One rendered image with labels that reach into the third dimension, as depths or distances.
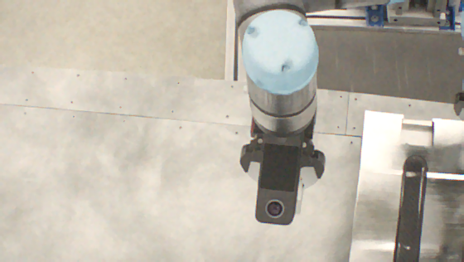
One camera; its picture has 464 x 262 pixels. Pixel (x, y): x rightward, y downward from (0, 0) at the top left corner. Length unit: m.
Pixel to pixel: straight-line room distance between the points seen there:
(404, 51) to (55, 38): 0.90
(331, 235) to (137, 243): 0.28
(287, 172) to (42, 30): 1.52
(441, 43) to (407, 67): 0.11
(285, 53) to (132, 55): 1.52
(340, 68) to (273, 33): 1.22
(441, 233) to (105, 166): 0.52
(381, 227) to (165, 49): 1.24
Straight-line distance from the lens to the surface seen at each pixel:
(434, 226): 1.42
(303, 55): 1.03
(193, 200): 1.51
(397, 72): 2.26
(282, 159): 1.19
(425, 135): 1.49
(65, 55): 2.58
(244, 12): 1.09
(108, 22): 2.60
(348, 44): 2.28
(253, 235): 1.49
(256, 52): 1.03
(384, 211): 1.41
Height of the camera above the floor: 2.22
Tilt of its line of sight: 66 degrees down
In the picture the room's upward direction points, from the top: 9 degrees counter-clockwise
